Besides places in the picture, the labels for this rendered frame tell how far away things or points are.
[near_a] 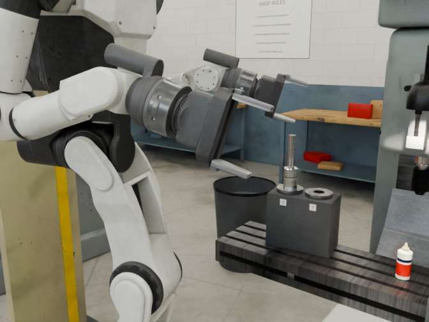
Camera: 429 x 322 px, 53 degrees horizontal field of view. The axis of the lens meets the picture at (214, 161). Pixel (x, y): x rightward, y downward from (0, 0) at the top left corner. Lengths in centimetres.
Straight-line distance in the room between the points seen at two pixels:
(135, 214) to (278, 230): 62
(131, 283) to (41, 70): 52
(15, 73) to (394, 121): 89
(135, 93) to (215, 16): 618
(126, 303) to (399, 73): 88
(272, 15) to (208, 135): 568
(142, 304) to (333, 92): 505
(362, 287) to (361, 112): 394
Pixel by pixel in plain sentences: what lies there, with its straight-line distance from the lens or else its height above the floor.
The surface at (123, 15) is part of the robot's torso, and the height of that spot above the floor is 164.
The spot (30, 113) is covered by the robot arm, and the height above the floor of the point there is 146.
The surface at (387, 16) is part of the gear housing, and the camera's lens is 117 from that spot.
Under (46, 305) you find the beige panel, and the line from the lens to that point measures 258.
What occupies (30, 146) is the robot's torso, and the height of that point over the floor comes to 135.
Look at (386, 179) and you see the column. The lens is 173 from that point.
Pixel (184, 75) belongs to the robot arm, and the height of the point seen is 151.
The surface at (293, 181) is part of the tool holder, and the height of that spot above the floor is 115.
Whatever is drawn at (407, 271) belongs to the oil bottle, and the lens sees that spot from 140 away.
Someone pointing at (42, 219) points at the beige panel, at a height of 75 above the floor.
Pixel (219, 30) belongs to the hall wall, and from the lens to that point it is 677.
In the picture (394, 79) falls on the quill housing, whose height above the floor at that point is 150.
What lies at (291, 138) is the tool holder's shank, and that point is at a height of 130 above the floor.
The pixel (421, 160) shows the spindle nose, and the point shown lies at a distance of 127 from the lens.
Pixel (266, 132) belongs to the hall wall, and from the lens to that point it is 637.
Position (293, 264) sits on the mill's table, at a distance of 141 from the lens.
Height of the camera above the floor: 156
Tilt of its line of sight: 14 degrees down
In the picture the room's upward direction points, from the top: straight up
